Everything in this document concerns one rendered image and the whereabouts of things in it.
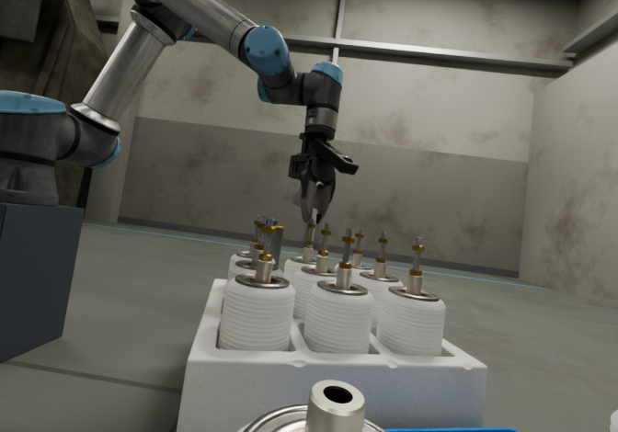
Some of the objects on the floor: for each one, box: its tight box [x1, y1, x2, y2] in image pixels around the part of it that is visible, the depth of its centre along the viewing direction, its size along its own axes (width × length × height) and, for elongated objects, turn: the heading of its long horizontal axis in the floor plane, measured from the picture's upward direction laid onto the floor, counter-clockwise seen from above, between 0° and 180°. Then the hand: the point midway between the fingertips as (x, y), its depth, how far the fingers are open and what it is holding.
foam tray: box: [177, 279, 487, 432], centre depth 55 cm, size 39×39×18 cm
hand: (314, 217), depth 68 cm, fingers open, 3 cm apart
